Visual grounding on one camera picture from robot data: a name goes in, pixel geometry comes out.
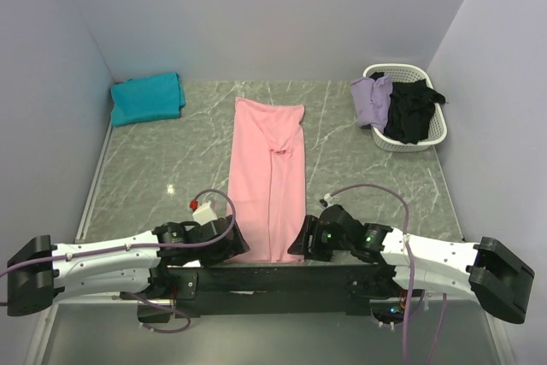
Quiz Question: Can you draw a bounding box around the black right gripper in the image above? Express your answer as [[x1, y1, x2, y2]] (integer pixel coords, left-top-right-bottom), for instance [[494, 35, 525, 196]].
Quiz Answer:
[[287, 215, 352, 262]]

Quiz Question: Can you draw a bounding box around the lavender t shirt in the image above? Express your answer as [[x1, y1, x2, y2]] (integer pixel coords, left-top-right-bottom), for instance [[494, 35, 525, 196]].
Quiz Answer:
[[350, 74, 393, 132]]

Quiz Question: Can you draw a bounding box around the black t shirt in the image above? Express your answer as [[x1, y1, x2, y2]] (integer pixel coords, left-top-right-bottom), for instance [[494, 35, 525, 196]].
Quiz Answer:
[[368, 72, 446, 144]]

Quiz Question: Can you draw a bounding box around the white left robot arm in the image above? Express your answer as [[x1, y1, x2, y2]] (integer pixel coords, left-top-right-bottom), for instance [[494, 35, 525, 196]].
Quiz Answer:
[[2, 216, 250, 317]]

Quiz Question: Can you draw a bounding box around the pink t shirt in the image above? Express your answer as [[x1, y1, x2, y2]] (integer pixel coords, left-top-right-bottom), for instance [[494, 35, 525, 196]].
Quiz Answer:
[[228, 97, 306, 263]]

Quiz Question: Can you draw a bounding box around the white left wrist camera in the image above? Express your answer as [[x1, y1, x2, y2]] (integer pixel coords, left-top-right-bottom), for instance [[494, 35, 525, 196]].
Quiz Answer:
[[190, 200, 218, 225]]

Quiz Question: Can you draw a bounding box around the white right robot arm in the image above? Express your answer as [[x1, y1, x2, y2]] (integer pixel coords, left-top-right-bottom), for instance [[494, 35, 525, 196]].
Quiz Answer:
[[287, 204, 535, 324]]

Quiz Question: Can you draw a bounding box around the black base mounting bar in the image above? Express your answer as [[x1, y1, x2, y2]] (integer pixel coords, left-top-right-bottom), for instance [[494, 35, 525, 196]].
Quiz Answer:
[[146, 264, 403, 318]]

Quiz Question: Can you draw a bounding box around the white plastic laundry basket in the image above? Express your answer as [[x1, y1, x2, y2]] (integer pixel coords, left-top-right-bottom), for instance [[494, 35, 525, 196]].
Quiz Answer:
[[362, 63, 447, 153]]

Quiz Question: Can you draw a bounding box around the folded teal t shirt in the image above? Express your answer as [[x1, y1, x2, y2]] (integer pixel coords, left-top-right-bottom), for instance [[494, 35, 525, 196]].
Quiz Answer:
[[110, 72, 185, 127]]

